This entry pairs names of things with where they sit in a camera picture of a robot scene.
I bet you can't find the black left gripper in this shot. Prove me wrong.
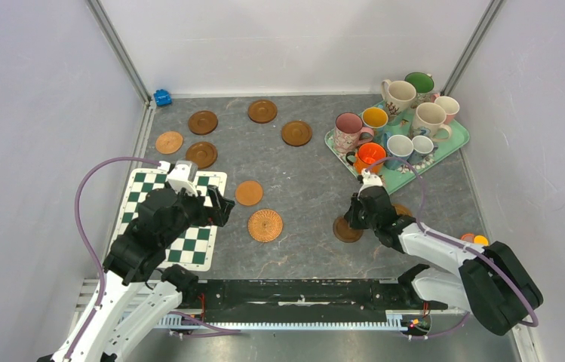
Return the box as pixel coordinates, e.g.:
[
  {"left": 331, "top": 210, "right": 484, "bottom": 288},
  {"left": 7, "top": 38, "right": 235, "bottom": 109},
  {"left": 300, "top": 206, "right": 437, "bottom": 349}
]
[{"left": 161, "top": 183, "right": 235, "bottom": 245}]

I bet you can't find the brown ridged wooden coaster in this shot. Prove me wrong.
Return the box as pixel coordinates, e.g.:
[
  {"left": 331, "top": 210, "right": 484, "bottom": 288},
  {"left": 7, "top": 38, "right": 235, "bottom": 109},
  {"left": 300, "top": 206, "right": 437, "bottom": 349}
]
[{"left": 392, "top": 204, "right": 413, "bottom": 217}]

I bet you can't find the dark walnut wooden coaster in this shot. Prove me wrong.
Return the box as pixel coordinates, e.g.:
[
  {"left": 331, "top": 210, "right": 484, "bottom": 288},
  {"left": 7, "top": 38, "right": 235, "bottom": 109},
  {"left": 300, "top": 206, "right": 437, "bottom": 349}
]
[{"left": 333, "top": 216, "right": 364, "bottom": 243}]

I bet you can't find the light orange wooden coaster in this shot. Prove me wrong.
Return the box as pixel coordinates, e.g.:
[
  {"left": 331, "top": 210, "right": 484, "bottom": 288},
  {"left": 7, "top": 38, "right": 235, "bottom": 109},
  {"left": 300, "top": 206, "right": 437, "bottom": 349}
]
[{"left": 235, "top": 180, "right": 263, "bottom": 207}]

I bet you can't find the brown wooden saucer coaster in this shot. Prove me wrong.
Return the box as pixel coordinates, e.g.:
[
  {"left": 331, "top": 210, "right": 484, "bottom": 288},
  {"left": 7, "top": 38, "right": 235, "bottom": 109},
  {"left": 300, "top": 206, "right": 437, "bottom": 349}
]
[
  {"left": 247, "top": 100, "right": 278, "bottom": 124},
  {"left": 281, "top": 120, "right": 313, "bottom": 147},
  {"left": 186, "top": 142, "right": 218, "bottom": 170},
  {"left": 188, "top": 110, "right": 218, "bottom": 135}
]

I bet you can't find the woven rattan coaster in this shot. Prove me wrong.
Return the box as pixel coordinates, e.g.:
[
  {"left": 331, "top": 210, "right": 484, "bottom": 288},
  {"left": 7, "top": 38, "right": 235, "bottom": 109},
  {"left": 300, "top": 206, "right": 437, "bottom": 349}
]
[{"left": 247, "top": 209, "right": 284, "bottom": 243}]

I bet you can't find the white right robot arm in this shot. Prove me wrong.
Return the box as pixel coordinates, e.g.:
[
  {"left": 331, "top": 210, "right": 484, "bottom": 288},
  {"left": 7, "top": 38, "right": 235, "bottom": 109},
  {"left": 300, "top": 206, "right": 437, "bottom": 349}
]
[{"left": 344, "top": 186, "right": 544, "bottom": 336}]

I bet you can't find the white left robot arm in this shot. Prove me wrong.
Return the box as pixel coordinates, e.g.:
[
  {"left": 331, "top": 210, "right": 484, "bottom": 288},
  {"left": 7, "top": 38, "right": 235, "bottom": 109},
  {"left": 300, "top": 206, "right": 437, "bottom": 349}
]
[{"left": 41, "top": 186, "right": 235, "bottom": 361}]

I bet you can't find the light cork coaster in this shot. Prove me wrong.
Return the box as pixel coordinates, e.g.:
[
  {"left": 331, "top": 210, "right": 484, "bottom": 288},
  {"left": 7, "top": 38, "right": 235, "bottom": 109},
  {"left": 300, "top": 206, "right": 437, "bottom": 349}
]
[{"left": 155, "top": 131, "right": 183, "bottom": 155}]

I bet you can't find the green white chessboard mat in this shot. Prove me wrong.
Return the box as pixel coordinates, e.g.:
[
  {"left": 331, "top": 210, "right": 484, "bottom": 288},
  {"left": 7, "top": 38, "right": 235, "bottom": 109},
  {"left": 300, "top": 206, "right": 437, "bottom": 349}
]
[{"left": 111, "top": 168, "right": 227, "bottom": 272}]

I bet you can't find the mint green floral tray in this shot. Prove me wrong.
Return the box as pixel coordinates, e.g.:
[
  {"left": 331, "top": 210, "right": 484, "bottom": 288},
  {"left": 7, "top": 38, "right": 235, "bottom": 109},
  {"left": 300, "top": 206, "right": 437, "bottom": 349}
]
[{"left": 324, "top": 109, "right": 470, "bottom": 194}]

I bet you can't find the blue patterned mug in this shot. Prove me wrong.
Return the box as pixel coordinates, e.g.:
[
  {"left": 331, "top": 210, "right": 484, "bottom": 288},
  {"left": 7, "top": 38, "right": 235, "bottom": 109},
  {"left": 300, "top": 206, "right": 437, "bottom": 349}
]
[{"left": 382, "top": 133, "right": 413, "bottom": 170}]

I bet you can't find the pink patterned mug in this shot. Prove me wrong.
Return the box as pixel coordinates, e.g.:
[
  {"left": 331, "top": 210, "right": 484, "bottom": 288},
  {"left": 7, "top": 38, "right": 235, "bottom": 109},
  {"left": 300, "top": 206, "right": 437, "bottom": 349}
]
[{"left": 333, "top": 112, "right": 374, "bottom": 154}]

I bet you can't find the small white blue mug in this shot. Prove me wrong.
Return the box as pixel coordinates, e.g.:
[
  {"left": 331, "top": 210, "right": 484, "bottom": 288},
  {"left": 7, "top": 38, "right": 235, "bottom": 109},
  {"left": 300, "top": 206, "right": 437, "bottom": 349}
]
[{"left": 407, "top": 135, "right": 438, "bottom": 165}]

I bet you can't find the yellow inside mug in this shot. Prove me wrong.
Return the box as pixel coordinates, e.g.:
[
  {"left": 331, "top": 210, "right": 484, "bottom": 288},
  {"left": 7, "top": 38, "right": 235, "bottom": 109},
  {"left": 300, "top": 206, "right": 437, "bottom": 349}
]
[{"left": 361, "top": 107, "right": 388, "bottom": 136}]

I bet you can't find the large cream mug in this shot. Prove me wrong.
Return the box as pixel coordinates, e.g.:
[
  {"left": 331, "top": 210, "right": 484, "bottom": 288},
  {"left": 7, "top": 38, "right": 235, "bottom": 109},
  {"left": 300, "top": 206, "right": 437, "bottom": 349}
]
[{"left": 409, "top": 103, "right": 453, "bottom": 143}]

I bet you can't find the orange yellow small container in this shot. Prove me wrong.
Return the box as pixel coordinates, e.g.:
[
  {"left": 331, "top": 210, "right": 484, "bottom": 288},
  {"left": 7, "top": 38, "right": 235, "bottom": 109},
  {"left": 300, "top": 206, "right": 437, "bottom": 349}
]
[{"left": 460, "top": 233, "right": 490, "bottom": 246}]

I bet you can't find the white floral mug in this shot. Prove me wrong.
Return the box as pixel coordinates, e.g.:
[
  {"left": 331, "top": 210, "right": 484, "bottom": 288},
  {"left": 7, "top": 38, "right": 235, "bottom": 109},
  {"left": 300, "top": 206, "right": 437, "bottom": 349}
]
[{"left": 381, "top": 79, "right": 417, "bottom": 118}]

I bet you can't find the blue toy block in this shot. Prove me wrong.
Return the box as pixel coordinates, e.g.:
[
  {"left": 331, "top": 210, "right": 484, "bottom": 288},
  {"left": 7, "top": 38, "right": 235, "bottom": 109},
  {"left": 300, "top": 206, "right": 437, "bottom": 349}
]
[{"left": 153, "top": 89, "right": 172, "bottom": 107}]

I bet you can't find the pink white mug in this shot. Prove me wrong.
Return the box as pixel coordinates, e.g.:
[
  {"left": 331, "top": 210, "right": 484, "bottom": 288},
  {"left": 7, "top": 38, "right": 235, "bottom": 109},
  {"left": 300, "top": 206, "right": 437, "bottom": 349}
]
[{"left": 431, "top": 94, "right": 460, "bottom": 124}]

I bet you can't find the green inside mug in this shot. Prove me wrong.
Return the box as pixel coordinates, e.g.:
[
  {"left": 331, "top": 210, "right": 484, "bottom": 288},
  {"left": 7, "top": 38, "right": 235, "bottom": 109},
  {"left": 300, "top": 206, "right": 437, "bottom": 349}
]
[{"left": 404, "top": 72, "right": 434, "bottom": 108}]

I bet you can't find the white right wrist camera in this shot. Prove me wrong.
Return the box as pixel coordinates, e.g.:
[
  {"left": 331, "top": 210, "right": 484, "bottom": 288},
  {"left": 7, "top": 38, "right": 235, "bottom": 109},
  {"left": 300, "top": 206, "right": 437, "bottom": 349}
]
[{"left": 358, "top": 169, "right": 384, "bottom": 193}]

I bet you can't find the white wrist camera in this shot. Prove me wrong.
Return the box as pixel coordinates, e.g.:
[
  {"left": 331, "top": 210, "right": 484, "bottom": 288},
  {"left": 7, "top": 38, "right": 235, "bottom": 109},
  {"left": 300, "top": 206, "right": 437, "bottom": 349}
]
[
  {"left": 358, "top": 169, "right": 384, "bottom": 193},
  {"left": 167, "top": 160, "right": 198, "bottom": 197}
]

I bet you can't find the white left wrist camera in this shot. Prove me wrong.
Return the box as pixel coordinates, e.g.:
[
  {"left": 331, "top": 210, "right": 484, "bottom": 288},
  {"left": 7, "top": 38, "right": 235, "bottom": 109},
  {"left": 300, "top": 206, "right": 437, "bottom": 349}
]
[{"left": 167, "top": 160, "right": 198, "bottom": 197}]

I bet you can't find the orange mug black handle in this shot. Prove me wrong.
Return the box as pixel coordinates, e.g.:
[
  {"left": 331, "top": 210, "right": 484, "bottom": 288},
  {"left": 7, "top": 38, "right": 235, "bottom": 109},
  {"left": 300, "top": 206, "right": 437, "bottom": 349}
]
[{"left": 345, "top": 143, "right": 387, "bottom": 174}]

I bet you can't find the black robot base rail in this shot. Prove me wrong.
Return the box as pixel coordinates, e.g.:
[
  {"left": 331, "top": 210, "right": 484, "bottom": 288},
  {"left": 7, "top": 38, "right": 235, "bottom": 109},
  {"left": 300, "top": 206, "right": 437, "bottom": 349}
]
[{"left": 176, "top": 279, "right": 448, "bottom": 324}]

